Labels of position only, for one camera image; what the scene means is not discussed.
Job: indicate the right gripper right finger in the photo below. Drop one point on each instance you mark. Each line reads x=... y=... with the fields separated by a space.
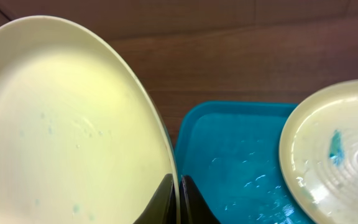
x=193 y=207

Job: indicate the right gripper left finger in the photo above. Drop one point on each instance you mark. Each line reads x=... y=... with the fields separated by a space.
x=161 y=208

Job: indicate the yellow-green plate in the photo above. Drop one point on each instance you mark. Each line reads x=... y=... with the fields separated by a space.
x=318 y=154
x=81 y=141

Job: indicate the teal plastic tray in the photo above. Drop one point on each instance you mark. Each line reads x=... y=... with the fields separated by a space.
x=230 y=150

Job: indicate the yellow-green plate top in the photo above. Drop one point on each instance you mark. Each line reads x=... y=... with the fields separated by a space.
x=318 y=154

